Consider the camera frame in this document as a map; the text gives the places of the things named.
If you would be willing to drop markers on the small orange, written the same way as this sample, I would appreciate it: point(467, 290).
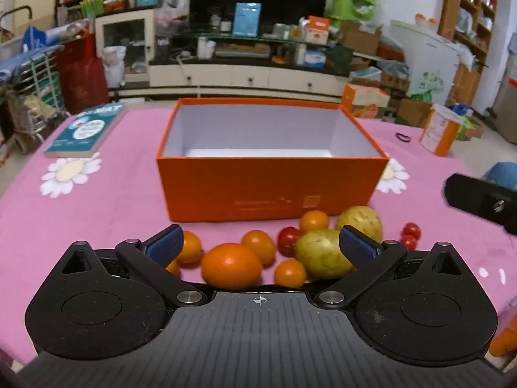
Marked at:
point(258, 244)
point(173, 268)
point(190, 247)
point(290, 273)
point(314, 220)

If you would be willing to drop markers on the large orange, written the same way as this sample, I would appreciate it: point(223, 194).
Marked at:
point(231, 265)

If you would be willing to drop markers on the orange and white carton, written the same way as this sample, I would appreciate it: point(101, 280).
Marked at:
point(438, 129)

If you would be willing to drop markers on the blue bag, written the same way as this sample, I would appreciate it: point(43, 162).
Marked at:
point(34, 36)

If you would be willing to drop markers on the blue flat packet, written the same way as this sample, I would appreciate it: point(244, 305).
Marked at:
point(247, 18)

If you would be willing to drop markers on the white and blue mask box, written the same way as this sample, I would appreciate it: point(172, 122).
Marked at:
point(315, 57)

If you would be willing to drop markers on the pink flowered tablecloth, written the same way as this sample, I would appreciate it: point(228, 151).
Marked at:
point(121, 202)

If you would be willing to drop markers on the small cherry tomato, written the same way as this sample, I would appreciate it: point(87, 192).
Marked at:
point(412, 230)
point(408, 242)

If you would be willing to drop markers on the brown cardboard box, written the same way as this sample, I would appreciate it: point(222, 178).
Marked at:
point(359, 36)

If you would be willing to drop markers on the white television stand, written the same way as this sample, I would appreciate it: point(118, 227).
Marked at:
point(242, 74)

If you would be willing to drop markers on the wooden shelf unit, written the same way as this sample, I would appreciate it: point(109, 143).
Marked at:
point(470, 20)

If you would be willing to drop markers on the blue cloth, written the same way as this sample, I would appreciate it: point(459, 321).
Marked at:
point(501, 173)

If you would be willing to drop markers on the orange gift box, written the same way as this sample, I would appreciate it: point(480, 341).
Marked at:
point(365, 99)

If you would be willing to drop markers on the orange and white small box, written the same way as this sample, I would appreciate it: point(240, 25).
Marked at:
point(317, 30)

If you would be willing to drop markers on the red tomato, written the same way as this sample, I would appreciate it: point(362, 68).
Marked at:
point(287, 239)

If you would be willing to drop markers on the red paper bag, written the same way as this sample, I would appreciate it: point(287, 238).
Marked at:
point(80, 76)

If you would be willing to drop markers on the teal book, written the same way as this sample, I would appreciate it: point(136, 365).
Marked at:
point(87, 129)

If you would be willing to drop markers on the orange cardboard box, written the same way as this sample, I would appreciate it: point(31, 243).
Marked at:
point(262, 186)

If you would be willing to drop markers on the yellow spotted pear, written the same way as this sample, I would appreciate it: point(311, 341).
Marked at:
point(359, 220)
point(319, 252)

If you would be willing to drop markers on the white glass-door cabinet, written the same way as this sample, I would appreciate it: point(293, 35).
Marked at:
point(125, 44)

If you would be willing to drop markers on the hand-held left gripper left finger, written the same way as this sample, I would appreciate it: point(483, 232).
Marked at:
point(165, 246)

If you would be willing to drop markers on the white small fridge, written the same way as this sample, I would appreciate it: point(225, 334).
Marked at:
point(432, 64)

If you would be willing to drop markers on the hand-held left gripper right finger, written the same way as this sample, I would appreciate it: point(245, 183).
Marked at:
point(355, 246)

